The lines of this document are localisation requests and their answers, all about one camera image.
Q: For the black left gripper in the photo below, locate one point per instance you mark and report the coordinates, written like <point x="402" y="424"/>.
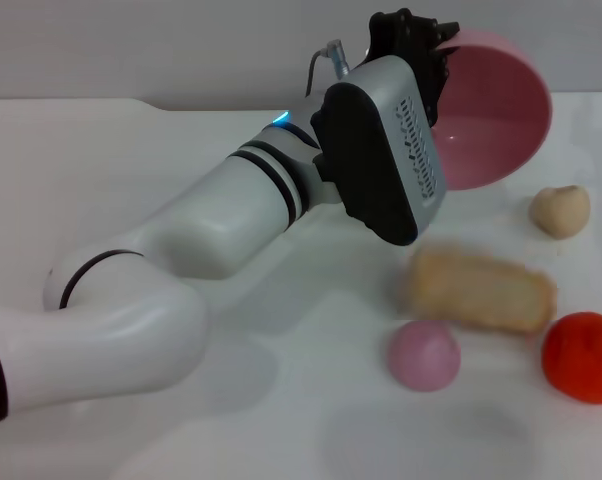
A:
<point x="401" y="40"/>

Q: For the pink plastic bowl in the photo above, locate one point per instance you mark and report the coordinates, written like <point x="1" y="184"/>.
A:
<point x="491" y="125"/>

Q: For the beige round bun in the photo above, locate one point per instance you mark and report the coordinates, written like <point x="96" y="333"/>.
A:
<point x="561" y="210"/>

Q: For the orange striped long bread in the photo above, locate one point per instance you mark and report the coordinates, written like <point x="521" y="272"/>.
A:
<point x="476" y="295"/>

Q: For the orange-red round bun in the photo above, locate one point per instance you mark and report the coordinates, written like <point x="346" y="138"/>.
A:
<point x="583" y="360"/>

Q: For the pink round bun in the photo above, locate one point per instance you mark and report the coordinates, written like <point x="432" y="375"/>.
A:
<point x="423" y="357"/>

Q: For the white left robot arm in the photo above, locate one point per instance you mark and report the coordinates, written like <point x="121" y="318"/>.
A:
<point x="131" y="300"/>

